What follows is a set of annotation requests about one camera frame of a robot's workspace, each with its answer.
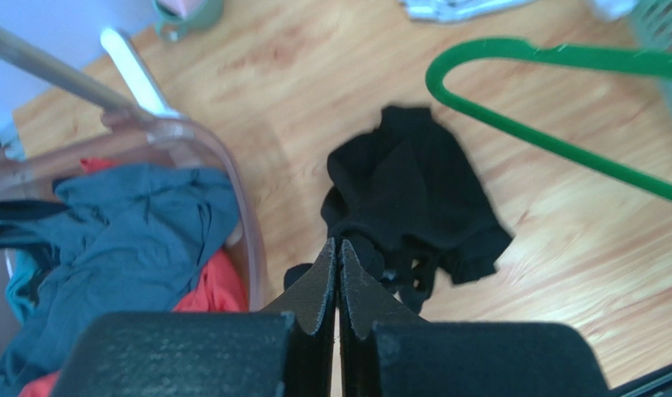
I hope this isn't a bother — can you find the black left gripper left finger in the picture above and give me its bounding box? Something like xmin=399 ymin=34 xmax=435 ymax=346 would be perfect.
xmin=52 ymin=240 xmax=336 ymax=396

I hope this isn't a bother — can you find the red garment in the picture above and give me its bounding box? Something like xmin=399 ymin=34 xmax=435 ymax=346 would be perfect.
xmin=18 ymin=157 xmax=249 ymax=397

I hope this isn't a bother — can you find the metal clothes rack pole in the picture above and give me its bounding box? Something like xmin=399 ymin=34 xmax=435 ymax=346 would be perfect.
xmin=0 ymin=27 xmax=151 ymax=119

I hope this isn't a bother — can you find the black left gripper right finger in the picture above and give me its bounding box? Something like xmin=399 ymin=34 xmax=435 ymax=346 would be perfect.
xmin=339 ymin=241 xmax=610 ymax=396

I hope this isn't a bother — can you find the black tank top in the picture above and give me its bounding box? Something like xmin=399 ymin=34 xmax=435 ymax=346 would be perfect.
xmin=284 ymin=105 xmax=515 ymax=315

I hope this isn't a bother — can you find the white clothes rack base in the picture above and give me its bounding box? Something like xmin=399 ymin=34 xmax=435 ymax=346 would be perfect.
xmin=100 ymin=28 xmax=180 ymax=117

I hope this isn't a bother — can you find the teal garment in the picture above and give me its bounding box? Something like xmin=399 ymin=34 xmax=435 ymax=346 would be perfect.
xmin=5 ymin=251 xmax=45 ymax=324

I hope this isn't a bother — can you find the green plastic file rack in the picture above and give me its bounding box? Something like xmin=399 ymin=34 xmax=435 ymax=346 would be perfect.
xmin=624 ymin=0 xmax=672 ymax=144

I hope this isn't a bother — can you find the dark blue garment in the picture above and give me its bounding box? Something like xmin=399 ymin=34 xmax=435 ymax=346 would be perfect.
xmin=0 ymin=164 xmax=240 ymax=396

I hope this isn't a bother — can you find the dark green velvet hanger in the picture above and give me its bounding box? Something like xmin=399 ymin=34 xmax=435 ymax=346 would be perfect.
xmin=425 ymin=37 xmax=672 ymax=202

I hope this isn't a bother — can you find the transparent brown laundry basket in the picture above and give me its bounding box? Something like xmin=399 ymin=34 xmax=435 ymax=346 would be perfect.
xmin=0 ymin=119 xmax=265 ymax=357

